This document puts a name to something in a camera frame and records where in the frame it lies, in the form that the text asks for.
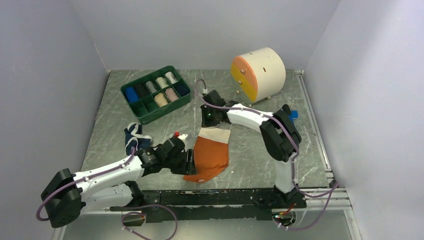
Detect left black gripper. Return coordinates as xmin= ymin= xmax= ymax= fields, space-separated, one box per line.
xmin=164 ymin=148 xmax=198 ymax=175

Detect blue black hand tool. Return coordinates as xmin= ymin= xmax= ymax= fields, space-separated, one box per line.
xmin=281 ymin=104 xmax=299 ymax=122

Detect cream rolled underwear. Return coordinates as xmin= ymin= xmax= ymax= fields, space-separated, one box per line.
xmin=155 ymin=77 xmax=169 ymax=89

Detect blue rolled underwear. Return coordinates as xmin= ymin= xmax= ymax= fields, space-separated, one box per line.
xmin=124 ymin=86 xmax=140 ymax=103

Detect grey rolled underwear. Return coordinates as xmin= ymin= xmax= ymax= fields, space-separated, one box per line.
xmin=145 ymin=81 xmax=158 ymax=94

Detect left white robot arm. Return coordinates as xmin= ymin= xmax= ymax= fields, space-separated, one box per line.
xmin=35 ymin=134 xmax=196 ymax=228

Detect navy white crumpled underwear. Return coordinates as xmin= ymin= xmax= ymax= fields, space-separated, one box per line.
xmin=123 ymin=122 xmax=153 ymax=156

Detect orange cream underwear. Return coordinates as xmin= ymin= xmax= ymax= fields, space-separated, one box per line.
xmin=182 ymin=127 xmax=231 ymax=184

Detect round cream drawer cabinet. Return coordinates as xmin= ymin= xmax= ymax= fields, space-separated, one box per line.
xmin=230 ymin=47 xmax=286 ymax=105

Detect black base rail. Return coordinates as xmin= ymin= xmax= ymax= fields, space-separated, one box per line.
xmin=110 ymin=187 xmax=307 ymax=223

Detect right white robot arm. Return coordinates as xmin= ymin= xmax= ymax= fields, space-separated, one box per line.
xmin=196 ymin=90 xmax=302 ymax=208

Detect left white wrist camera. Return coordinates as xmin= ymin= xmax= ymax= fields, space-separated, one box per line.
xmin=173 ymin=131 xmax=189 ymax=150

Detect pink rolled underwear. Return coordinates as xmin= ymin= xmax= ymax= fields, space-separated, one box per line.
xmin=165 ymin=87 xmax=179 ymax=102

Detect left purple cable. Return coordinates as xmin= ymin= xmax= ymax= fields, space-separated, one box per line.
xmin=35 ymin=147 xmax=179 ymax=240

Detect green divided storage tray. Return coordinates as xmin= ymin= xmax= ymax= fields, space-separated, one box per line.
xmin=120 ymin=65 xmax=192 ymax=125

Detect beige rolled underwear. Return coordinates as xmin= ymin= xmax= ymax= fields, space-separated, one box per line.
xmin=154 ymin=93 xmax=169 ymax=108

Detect white rolled underwear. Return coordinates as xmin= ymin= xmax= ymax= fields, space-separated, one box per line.
xmin=165 ymin=71 xmax=179 ymax=85

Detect black rolled underwear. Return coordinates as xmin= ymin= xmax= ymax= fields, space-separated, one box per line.
xmin=133 ymin=82 xmax=151 ymax=99

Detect navy rolled underwear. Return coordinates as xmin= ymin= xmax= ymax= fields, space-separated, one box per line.
xmin=174 ymin=82 xmax=191 ymax=97

